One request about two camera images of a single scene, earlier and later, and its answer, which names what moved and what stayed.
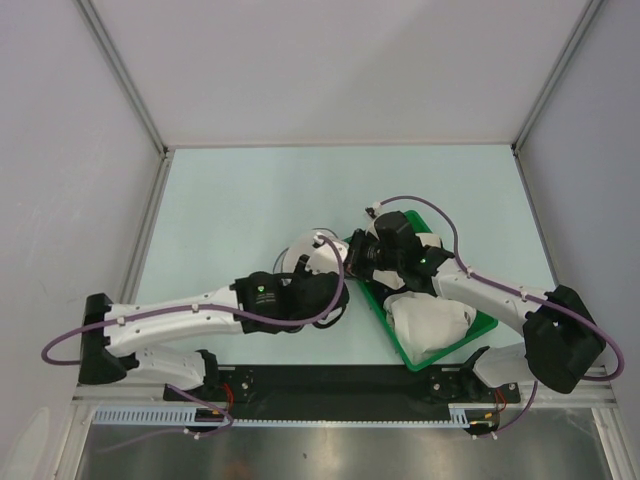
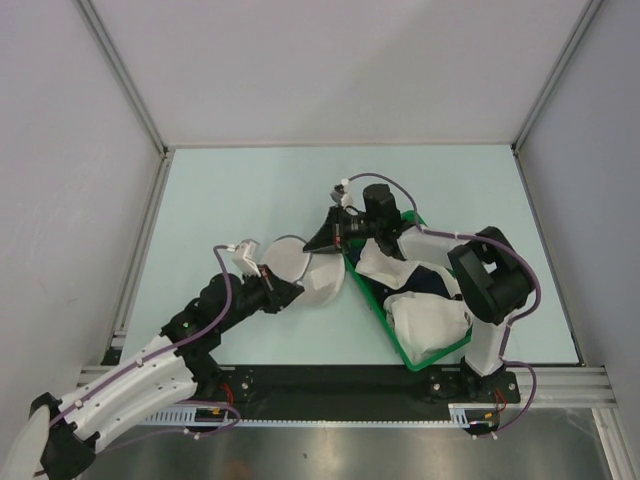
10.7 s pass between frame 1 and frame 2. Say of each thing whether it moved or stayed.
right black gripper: moved
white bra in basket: stayed
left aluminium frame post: stayed
